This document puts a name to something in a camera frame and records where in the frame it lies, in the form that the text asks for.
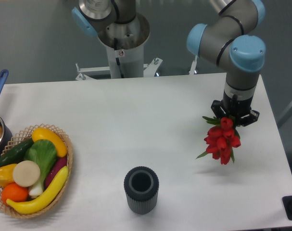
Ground yellow banana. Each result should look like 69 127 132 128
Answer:
6 166 69 215

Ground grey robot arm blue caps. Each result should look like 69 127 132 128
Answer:
72 0 266 126

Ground dark grey ribbed vase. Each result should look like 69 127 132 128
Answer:
124 166 159 215

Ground white metal mounting frame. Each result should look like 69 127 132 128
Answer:
75 56 199 81

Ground black cable on pedestal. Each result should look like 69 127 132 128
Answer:
113 38 125 79

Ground yellow bell pepper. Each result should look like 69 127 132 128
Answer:
0 164 17 187

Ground green leafy bok choy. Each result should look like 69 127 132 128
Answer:
24 140 57 198

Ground purple sweet potato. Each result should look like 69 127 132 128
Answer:
44 157 67 189

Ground beige round disc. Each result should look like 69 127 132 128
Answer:
13 160 40 187

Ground green cucumber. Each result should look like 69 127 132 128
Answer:
0 139 34 167

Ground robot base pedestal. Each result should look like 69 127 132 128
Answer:
98 13 150 79

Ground red tulip bouquet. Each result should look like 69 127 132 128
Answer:
197 116 241 165

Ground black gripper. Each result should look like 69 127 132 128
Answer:
211 92 260 127

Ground woven wicker basket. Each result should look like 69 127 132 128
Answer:
0 124 73 219

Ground orange fruit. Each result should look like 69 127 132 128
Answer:
1 183 28 204

